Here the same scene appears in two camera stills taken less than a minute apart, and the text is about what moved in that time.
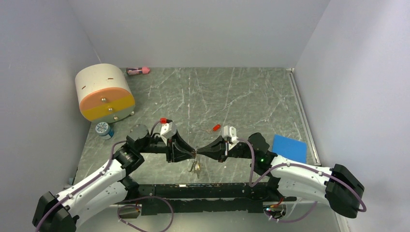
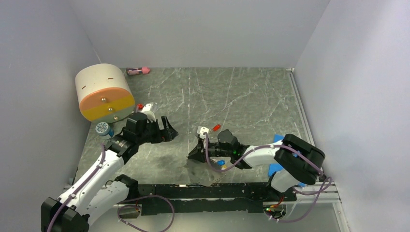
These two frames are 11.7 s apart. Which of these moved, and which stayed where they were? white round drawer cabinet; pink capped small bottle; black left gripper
Moved: black left gripper
Stayed: white round drawer cabinet; pink capped small bottle
